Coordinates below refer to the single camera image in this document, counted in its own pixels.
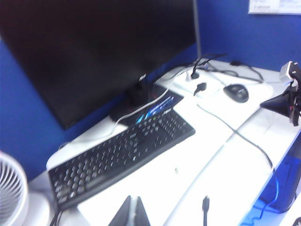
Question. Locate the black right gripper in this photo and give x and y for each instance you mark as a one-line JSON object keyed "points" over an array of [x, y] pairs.
{"points": [[296, 99]]}

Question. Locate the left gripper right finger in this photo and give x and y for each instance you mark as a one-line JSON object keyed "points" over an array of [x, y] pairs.
{"points": [[142, 214]]}

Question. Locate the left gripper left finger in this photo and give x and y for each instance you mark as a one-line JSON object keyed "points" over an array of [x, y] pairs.
{"points": [[123, 214]]}

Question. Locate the black computer mouse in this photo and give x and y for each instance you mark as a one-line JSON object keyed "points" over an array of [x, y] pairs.
{"points": [[236, 93]]}

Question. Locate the black full-size keyboard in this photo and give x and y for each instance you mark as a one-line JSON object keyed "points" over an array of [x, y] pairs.
{"points": [[117, 160]]}

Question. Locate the white power strip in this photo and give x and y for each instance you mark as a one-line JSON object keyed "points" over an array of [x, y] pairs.
{"points": [[211, 77]]}

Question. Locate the white desk fan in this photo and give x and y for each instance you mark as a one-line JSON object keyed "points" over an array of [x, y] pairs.
{"points": [[14, 188]]}

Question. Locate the black mat with blue print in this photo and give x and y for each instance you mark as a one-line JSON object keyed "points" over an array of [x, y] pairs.
{"points": [[162, 103]]}

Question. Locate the black monitor stand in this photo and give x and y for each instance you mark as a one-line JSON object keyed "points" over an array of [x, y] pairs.
{"points": [[137, 95]]}

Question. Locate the black ASUS computer monitor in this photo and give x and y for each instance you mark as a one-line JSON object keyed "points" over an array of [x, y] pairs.
{"points": [[94, 47]]}

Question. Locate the white printed wall poster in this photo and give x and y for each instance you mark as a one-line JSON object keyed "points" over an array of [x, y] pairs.
{"points": [[270, 7]]}

